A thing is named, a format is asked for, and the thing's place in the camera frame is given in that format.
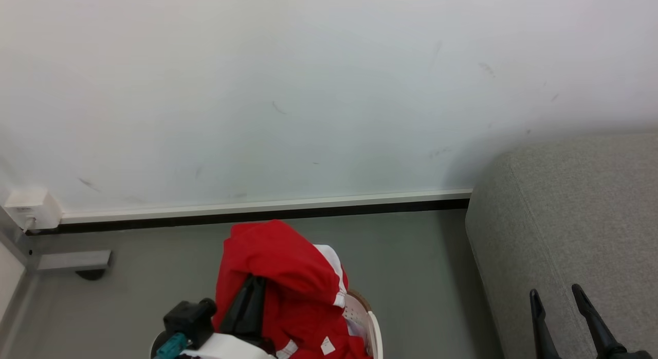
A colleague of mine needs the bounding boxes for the red and white garment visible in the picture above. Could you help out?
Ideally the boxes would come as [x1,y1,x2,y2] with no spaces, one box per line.
[212,220,373,359]

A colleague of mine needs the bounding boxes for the teal cable connector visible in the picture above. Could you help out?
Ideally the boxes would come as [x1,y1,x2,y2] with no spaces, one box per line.
[154,332,189,359]

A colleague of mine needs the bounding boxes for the grey metal frame rail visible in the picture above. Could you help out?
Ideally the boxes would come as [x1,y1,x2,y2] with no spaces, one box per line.
[0,205,41,329]

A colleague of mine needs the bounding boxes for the white wall socket box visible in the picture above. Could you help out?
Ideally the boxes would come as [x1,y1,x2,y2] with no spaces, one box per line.
[3,188,63,231]

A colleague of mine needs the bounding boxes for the white and black baseboard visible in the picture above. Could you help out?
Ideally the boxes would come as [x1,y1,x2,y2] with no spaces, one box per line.
[26,189,473,236]

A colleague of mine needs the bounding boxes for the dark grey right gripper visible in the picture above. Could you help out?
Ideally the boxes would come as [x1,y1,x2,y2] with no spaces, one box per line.
[529,283,657,359]

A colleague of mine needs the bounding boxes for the grey fabric sofa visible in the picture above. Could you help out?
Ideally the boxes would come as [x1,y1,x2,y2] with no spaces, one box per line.
[465,133,658,359]

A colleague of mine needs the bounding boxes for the white perforated laundry basket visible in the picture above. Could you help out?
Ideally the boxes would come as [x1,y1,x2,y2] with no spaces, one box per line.
[151,290,384,359]

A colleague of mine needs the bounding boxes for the grey metal floor bracket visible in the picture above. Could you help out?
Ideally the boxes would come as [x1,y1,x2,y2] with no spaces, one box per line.
[30,249,113,281]

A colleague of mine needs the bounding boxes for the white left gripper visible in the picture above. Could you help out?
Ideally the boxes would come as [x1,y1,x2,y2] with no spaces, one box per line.
[177,275,279,359]

